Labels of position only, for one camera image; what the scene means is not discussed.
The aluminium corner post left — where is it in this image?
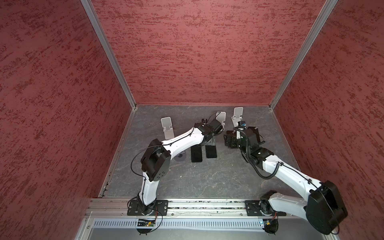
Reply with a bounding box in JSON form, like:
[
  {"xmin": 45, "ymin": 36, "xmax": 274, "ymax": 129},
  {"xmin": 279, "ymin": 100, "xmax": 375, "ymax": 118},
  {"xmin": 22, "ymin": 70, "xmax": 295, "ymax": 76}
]
[{"xmin": 81, "ymin": 0, "xmax": 137, "ymax": 111}]

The aluminium corner post right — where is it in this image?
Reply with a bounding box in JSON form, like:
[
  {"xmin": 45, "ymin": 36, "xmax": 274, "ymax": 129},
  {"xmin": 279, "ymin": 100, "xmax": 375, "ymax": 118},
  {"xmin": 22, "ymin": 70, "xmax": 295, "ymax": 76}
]
[{"xmin": 269, "ymin": 0, "xmax": 338, "ymax": 111}]

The small circuit board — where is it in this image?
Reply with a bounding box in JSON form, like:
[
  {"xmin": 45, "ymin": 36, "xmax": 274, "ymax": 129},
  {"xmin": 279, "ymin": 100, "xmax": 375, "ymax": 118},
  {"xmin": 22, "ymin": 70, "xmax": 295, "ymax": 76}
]
[
  {"xmin": 137, "ymin": 219, "xmax": 156, "ymax": 228},
  {"xmin": 263, "ymin": 219, "xmax": 279, "ymax": 229}
]

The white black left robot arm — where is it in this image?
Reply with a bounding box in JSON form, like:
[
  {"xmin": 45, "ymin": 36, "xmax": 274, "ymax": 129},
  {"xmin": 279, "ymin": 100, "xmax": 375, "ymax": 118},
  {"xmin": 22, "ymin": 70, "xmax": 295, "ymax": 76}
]
[{"xmin": 137, "ymin": 119, "xmax": 224, "ymax": 216}]

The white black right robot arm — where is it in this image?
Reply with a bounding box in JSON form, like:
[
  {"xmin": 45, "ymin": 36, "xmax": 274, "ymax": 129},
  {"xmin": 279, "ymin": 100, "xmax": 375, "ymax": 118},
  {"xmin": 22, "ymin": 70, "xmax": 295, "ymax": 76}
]
[{"xmin": 224, "ymin": 126, "xmax": 348, "ymax": 235}]

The left small circuit board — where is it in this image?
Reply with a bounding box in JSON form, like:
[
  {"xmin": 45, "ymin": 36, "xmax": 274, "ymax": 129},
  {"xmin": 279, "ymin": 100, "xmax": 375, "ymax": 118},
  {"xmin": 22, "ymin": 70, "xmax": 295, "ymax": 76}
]
[{"xmin": 137, "ymin": 219, "xmax": 156, "ymax": 228}]

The aluminium corner post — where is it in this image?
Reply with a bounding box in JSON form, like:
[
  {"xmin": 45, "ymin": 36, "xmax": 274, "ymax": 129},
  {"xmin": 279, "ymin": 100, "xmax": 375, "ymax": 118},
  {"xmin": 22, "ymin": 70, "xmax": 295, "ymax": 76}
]
[
  {"xmin": 81, "ymin": 0, "xmax": 137, "ymax": 111},
  {"xmin": 269, "ymin": 0, "xmax": 338, "ymax": 111}
]

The black phone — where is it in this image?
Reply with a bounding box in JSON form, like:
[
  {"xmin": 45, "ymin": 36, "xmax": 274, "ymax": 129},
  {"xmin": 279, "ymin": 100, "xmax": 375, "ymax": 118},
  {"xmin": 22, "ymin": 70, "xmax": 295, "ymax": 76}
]
[{"xmin": 205, "ymin": 145, "xmax": 217, "ymax": 159}]

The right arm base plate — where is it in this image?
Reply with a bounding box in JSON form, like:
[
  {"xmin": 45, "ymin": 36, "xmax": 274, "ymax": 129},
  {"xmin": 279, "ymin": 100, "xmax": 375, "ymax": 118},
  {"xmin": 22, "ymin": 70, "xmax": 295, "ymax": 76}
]
[{"xmin": 245, "ymin": 200, "xmax": 287, "ymax": 218}]

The black phone table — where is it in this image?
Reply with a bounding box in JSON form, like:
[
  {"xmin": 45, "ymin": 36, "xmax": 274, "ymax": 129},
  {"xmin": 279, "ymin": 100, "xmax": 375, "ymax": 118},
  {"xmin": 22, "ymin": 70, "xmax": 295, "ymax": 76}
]
[{"xmin": 191, "ymin": 145, "xmax": 203, "ymax": 163}]

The white stand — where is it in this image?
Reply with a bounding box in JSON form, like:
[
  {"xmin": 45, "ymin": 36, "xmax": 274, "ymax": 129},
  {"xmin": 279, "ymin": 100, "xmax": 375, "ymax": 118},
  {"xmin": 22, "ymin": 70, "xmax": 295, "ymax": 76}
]
[
  {"xmin": 231, "ymin": 107, "xmax": 244, "ymax": 127},
  {"xmin": 216, "ymin": 111, "xmax": 226, "ymax": 127},
  {"xmin": 161, "ymin": 117, "xmax": 175, "ymax": 140}
]

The white slotted cable duct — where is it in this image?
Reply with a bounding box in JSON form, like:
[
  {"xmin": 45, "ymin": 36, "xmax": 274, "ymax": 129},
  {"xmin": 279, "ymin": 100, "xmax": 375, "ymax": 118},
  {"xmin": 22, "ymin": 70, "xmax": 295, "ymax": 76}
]
[{"xmin": 93, "ymin": 219, "xmax": 264, "ymax": 232}]

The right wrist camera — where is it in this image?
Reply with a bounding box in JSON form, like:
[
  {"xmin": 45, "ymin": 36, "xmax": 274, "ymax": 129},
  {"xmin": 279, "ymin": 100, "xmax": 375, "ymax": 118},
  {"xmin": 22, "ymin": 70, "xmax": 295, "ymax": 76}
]
[{"xmin": 238, "ymin": 121, "xmax": 247, "ymax": 128}]

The right small circuit board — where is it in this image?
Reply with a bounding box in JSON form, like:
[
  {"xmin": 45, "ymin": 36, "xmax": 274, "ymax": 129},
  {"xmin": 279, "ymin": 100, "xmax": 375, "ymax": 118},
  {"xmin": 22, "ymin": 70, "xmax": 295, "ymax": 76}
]
[{"xmin": 263, "ymin": 219, "xmax": 279, "ymax": 229}]

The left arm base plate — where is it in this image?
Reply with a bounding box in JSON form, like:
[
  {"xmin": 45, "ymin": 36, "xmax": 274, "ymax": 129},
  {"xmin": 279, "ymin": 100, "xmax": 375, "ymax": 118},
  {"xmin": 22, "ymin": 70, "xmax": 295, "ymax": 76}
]
[{"xmin": 127, "ymin": 199, "xmax": 169, "ymax": 216}]

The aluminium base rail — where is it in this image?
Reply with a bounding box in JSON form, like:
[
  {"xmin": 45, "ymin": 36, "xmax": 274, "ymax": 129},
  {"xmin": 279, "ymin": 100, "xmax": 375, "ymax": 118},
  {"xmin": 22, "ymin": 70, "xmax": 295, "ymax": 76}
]
[{"xmin": 86, "ymin": 198, "xmax": 310, "ymax": 219}]

